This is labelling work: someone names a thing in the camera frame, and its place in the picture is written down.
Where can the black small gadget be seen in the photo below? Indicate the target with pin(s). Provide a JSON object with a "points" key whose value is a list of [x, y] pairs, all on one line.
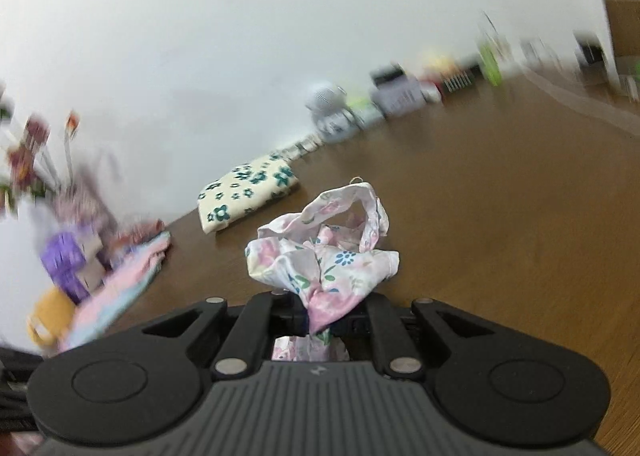
{"points": [[387, 75]]}

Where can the pink and blue garment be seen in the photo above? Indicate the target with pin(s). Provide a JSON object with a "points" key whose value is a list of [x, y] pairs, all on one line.
{"points": [[120, 286]]}

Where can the dried rose bouquet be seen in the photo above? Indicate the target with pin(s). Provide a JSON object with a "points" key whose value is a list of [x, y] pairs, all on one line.
{"points": [[30, 151]]}

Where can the green and white small box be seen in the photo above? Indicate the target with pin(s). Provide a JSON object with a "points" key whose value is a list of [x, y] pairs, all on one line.
{"points": [[365, 111]]}

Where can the cream green-flowered folded garment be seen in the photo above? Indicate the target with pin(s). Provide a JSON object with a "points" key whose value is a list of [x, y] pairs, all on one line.
{"points": [[245, 191]]}

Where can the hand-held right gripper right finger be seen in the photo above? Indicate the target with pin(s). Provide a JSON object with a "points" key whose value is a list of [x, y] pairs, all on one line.
{"points": [[382, 323]]}

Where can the pink floral garment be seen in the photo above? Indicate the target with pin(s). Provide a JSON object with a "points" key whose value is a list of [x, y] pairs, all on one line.
{"points": [[325, 266]]}

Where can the white robot speaker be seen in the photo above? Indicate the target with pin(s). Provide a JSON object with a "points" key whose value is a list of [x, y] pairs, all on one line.
{"points": [[327, 109]]}

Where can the large purple tissue pack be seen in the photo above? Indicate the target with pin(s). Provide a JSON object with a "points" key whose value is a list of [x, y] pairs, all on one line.
{"points": [[60, 256]]}

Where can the white and red tube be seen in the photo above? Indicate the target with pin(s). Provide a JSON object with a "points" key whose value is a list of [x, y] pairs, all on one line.
{"points": [[431, 92]]}

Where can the white charger plug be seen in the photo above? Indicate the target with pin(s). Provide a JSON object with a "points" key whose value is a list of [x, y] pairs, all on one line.
{"points": [[540, 54]]}

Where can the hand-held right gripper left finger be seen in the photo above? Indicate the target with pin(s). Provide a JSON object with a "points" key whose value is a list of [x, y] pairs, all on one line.
{"points": [[255, 318]]}

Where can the green spray bottle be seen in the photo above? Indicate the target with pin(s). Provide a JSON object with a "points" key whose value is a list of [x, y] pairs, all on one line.
{"points": [[489, 56]]}

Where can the yellow mug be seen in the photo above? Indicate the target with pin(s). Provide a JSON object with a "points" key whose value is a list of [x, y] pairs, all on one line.
{"points": [[50, 316]]}

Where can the small purple tissue pack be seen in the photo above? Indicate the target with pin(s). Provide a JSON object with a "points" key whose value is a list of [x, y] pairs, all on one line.
{"points": [[85, 278]]}

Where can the mottled pink vase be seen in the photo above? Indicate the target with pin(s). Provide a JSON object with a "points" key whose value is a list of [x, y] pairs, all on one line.
{"points": [[80, 208]]}

